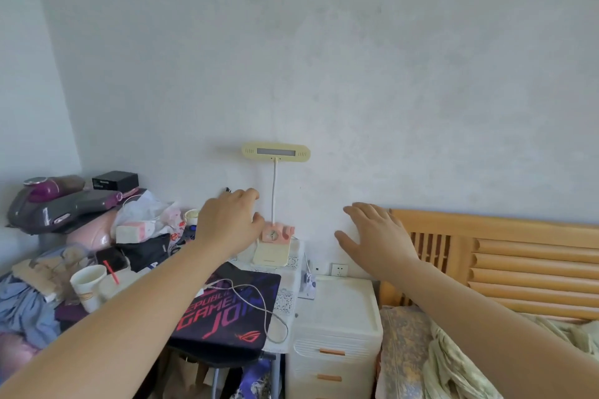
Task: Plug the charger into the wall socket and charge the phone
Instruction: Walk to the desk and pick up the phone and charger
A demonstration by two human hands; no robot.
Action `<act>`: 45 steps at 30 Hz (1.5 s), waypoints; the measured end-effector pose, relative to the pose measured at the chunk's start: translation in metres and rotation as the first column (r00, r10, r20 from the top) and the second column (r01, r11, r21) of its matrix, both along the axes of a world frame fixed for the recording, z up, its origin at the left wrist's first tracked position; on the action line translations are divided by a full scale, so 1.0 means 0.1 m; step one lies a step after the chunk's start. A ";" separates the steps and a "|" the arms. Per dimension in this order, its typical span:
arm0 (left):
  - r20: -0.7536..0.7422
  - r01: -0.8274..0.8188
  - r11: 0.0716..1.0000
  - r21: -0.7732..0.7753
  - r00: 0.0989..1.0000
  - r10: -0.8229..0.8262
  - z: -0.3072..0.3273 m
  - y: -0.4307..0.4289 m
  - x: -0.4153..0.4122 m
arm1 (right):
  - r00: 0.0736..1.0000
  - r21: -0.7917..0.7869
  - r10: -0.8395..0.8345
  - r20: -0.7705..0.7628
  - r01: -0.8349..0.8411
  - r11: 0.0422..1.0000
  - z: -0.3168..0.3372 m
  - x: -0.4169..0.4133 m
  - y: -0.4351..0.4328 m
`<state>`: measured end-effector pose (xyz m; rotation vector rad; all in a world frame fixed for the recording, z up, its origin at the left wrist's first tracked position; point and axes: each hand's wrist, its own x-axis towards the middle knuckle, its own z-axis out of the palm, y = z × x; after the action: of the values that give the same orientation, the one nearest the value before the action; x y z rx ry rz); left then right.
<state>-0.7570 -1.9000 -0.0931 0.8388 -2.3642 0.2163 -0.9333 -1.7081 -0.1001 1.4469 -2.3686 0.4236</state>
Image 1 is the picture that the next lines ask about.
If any white lace tablecloth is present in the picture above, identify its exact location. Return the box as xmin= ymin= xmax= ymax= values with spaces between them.
xmin=228 ymin=238 xmax=306 ymax=353

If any person's left forearm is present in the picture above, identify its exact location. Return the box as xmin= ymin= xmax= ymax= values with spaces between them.
xmin=0 ymin=242 xmax=231 ymax=399

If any purple patterned bag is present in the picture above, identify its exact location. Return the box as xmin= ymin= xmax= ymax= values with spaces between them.
xmin=233 ymin=358 xmax=273 ymax=399

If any brown woven bag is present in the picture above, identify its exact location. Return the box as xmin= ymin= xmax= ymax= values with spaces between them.
xmin=158 ymin=350 xmax=212 ymax=399

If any green plaid blanket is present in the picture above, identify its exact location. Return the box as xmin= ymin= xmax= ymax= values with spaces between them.
xmin=422 ymin=311 xmax=599 ymax=399

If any white plastic bag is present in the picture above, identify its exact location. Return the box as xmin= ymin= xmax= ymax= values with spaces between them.
xmin=112 ymin=190 xmax=184 ymax=246

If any black cloth pouch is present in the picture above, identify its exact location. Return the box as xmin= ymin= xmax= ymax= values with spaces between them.
xmin=116 ymin=234 xmax=172 ymax=274

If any cream pink desk lamp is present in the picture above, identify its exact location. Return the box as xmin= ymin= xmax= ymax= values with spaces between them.
xmin=241 ymin=141 xmax=312 ymax=268

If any wooden slatted headboard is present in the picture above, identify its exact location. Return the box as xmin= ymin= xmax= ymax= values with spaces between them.
xmin=378 ymin=208 xmax=599 ymax=325

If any pink white box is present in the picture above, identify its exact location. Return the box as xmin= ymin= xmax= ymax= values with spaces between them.
xmin=115 ymin=220 xmax=158 ymax=245

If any blue grey metal desk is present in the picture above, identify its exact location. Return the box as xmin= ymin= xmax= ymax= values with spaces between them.
xmin=205 ymin=350 xmax=285 ymax=399

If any white paper cup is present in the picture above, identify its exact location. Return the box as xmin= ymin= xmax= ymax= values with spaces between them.
xmin=69 ymin=264 xmax=108 ymax=314

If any pink round bag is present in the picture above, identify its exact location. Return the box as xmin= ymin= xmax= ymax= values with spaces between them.
xmin=65 ymin=208 xmax=119 ymax=251

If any dark printed mouse pad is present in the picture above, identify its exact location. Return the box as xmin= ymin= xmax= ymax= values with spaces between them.
xmin=170 ymin=261 xmax=282 ymax=352

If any pile of mixed clothes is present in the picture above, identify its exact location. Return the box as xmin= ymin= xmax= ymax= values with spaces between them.
xmin=0 ymin=244 xmax=90 ymax=349

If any black box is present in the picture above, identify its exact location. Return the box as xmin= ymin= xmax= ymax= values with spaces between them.
xmin=91 ymin=171 xmax=140 ymax=192

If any person's right hand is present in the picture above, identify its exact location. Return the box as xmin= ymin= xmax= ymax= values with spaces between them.
xmin=333 ymin=201 xmax=421 ymax=282

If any person's right forearm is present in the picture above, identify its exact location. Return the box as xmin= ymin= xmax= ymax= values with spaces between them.
xmin=379 ymin=257 xmax=599 ymax=399

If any white plastic drawer cabinet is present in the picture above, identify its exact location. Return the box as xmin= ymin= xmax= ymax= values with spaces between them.
xmin=286 ymin=274 xmax=384 ymax=399

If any white charging cable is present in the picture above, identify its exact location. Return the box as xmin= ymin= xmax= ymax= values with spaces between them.
xmin=196 ymin=277 xmax=291 ymax=345

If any grey purple appliance case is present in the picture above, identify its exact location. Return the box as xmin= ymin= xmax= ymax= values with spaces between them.
xmin=6 ymin=175 xmax=142 ymax=234

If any person's left hand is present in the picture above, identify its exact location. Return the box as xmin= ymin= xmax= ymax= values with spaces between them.
xmin=194 ymin=188 xmax=266 ymax=260

